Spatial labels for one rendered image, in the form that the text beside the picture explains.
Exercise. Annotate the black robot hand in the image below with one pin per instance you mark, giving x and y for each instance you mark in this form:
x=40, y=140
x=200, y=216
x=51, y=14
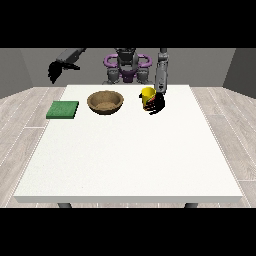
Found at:
x=158, y=104
x=55, y=70

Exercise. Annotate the yellow cup with melon print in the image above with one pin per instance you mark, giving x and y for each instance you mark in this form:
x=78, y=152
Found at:
x=148, y=95

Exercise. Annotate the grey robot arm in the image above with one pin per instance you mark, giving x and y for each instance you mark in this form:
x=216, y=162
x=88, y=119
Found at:
x=161, y=73
x=69, y=55

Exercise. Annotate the green square pad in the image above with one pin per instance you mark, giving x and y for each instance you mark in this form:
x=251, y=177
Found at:
x=62, y=109

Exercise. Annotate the brown wooden bowl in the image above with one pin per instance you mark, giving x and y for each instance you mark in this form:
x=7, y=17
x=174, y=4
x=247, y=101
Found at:
x=105, y=102

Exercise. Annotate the grey robot trunk purple rings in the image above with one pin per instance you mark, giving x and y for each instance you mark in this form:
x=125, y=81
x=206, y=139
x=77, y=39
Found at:
x=126, y=68

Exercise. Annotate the dark table leg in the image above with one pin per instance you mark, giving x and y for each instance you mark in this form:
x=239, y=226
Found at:
x=64, y=205
x=191, y=205

